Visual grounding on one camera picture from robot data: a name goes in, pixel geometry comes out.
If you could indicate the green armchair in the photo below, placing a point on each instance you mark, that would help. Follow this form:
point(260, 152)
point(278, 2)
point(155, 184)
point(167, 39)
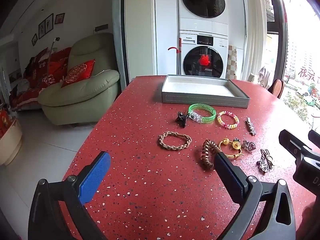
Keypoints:
point(82, 95)

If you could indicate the floor lamp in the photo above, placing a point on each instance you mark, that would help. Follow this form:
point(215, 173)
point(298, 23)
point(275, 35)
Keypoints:
point(52, 47)

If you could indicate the black hair claw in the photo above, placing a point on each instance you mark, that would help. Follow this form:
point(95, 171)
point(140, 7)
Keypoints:
point(182, 120)

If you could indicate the white curtain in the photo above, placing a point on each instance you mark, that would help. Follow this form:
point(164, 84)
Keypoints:
point(256, 30)

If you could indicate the sofa with red blanket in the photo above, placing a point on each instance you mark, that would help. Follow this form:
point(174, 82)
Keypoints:
point(42, 72)

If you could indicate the small dark picture frame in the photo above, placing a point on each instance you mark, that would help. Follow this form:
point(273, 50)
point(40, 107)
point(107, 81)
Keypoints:
point(34, 39)

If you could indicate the hanging clothes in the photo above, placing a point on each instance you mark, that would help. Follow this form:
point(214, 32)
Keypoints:
point(263, 76)

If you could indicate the silver rhinestone charm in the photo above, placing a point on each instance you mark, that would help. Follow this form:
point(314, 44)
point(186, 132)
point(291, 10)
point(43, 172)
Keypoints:
point(262, 167)

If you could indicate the wall socket strip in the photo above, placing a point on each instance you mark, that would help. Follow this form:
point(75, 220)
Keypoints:
point(101, 27)

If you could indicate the beige bow hair clip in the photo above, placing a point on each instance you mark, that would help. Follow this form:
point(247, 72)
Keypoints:
point(267, 156)

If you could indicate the purple silver rhinestone brooch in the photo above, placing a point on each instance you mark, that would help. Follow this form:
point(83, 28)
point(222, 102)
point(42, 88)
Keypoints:
point(248, 146)

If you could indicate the silver star hair clip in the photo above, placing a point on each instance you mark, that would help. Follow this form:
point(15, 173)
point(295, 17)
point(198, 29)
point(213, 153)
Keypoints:
point(250, 127)

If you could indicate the small red picture frame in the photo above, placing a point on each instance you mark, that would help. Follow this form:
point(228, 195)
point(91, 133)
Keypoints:
point(59, 18)

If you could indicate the mop with red hook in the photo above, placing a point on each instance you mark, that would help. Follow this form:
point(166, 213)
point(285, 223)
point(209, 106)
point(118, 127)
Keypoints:
point(179, 55)

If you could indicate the checkered cloth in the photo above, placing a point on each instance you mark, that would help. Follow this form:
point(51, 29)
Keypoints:
point(231, 62)

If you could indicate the grey jewelry tray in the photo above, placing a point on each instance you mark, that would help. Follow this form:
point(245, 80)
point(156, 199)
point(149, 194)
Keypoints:
point(200, 86)

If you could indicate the white round ottoman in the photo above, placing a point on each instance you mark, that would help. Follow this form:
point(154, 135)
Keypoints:
point(10, 145)

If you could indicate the small dark hook earring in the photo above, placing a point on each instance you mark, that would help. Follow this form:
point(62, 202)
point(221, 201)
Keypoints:
point(236, 140)

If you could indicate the green translucent bangle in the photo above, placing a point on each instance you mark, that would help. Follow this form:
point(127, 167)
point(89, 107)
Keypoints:
point(200, 106)

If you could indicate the tall picture frame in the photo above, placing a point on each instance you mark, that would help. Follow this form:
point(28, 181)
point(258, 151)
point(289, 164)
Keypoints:
point(49, 23)
point(42, 30)

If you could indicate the white dryer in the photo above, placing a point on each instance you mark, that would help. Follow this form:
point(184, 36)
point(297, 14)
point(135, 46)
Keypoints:
point(203, 0)

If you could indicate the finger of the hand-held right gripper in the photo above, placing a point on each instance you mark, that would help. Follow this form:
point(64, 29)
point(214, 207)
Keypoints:
point(292, 145)
point(315, 137)

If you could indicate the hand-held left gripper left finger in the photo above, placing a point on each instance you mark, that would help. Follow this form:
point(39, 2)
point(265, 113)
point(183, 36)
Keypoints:
point(96, 175)

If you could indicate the red embroidered cushion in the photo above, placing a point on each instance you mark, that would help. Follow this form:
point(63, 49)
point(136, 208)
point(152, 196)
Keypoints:
point(77, 73)

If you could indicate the white washing machine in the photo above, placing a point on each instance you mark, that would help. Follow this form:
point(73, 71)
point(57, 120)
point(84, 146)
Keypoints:
point(190, 40)

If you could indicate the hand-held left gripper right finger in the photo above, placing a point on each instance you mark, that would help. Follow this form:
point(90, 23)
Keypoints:
point(225, 172)

